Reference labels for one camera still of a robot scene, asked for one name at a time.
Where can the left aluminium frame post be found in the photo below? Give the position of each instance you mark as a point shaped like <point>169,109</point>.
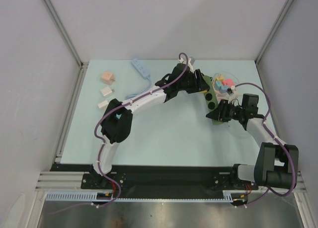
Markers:
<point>48,4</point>

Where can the green power strip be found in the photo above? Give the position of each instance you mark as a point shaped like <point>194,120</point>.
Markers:
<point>210,95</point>

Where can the aluminium frame post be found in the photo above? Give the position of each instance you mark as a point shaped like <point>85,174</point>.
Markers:
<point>48,4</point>
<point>274,30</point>

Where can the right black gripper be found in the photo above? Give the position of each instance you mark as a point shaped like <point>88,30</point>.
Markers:
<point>223,111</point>

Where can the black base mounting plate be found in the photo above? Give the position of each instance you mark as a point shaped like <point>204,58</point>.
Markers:
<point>171,179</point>

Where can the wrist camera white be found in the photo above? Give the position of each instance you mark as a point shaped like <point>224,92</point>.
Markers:
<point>191,61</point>
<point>232,92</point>

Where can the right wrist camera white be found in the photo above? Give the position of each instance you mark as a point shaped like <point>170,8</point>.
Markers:
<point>232,92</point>

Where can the red pink cube charger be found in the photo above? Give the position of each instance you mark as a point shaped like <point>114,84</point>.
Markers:
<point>228,82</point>

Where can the pink deer cube socket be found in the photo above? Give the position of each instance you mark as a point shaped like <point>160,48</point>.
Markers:
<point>108,78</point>

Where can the right aluminium frame post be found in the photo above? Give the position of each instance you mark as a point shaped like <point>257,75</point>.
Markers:
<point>274,30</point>

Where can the grey cable duct rail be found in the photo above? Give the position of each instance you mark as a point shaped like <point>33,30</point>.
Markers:
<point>106,196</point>

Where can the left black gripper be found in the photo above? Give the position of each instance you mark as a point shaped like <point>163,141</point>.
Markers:
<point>199,85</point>

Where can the white Honor charger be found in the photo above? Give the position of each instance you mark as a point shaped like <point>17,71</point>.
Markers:
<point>107,91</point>

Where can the small yellow orange adapter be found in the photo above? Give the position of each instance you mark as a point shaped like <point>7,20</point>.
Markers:
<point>220,77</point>

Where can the light blue cube charger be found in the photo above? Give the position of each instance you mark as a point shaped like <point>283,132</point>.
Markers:
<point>220,87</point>

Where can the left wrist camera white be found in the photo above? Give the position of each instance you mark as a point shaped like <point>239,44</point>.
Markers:
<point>191,61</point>

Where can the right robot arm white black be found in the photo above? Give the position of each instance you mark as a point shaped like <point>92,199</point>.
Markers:
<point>276,165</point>

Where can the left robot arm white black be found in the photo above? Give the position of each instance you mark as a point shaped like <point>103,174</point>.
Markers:
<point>115,125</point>

